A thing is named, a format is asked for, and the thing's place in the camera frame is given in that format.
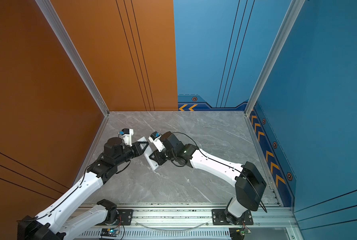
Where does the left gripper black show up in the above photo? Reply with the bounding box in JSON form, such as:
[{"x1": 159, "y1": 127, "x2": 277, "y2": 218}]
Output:
[{"x1": 114, "y1": 140, "x2": 149, "y2": 168}]

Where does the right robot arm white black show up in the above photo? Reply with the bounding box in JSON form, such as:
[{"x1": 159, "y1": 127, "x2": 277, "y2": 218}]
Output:
[{"x1": 147, "y1": 132, "x2": 267, "y2": 225}]

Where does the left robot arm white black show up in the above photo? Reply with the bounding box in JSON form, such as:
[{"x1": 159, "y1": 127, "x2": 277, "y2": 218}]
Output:
[{"x1": 17, "y1": 137, "x2": 149, "y2": 240}]

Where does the left circuit board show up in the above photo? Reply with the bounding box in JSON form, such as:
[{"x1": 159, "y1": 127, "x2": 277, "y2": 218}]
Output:
[{"x1": 99, "y1": 228, "x2": 121, "y2": 239}]

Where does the circuit board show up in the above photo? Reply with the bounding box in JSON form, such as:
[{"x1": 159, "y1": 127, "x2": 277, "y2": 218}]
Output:
[
  {"x1": 99, "y1": 228, "x2": 121, "y2": 239},
  {"x1": 229, "y1": 228, "x2": 251, "y2": 240}
]

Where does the right circuit board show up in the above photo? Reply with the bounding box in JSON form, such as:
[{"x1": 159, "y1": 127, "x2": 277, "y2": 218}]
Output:
[{"x1": 229, "y1": 228, "x2": 251, "y2": 240}]

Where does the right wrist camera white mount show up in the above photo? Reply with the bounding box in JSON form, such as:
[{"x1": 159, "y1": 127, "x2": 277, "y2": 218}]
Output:
[{"x1": 148, "y1": 132, "x2": 165, "y2": 152}]

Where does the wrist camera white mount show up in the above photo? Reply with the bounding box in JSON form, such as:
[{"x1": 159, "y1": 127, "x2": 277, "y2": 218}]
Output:
[
  {"x1": 148, "y1": 132, "x2": 165, "y2": 152},
  {"x1": 118, "y1": 128, "x2": 134, "y2": 147}
]

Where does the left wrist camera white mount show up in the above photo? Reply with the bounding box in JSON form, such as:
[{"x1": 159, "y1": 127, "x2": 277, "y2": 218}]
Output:
[{"x1": 118, "y1": 128, "x2": 134, "y2": 147}]

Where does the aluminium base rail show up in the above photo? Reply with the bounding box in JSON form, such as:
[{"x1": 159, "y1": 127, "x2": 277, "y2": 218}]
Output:
[{"x1": 46, "y1": 205, "x2": 299, "y2": 230}]

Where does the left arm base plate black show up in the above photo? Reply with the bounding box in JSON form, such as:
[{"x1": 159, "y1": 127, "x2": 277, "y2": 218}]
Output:
[{"x1": 96, "y1": 209, "x2": 133, "y2": 227}]

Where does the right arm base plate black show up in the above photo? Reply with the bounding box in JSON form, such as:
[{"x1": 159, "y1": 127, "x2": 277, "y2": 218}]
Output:
[{"x1": 211, "y1": 209, "x2": 254, "y2": 226}]

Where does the white slotted cable duct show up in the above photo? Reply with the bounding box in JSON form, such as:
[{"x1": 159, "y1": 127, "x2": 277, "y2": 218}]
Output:
[{"x1": 75, "y1": 228, "x2": 231, "y2": 240}]

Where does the left aluminium corner post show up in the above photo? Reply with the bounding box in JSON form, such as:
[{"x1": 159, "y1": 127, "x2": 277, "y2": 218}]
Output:
[{"x1": 35, "y1": 0, "x2": 109, "y2": 117}]

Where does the aluminium corner post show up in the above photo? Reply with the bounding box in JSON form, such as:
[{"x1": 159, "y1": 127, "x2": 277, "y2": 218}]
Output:
[
  {"x1": 35, "y1": 0, "x2": 109, "y2": 117},
  {"x1": 244, "y1": 0, "x2": 305, "y2": 117}
]

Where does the right aluminium corner post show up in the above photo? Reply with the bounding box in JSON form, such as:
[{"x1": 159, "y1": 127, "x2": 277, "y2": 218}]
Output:
[{"x1": 244, "y1": 0, "x2": 305, "y2": 117}]

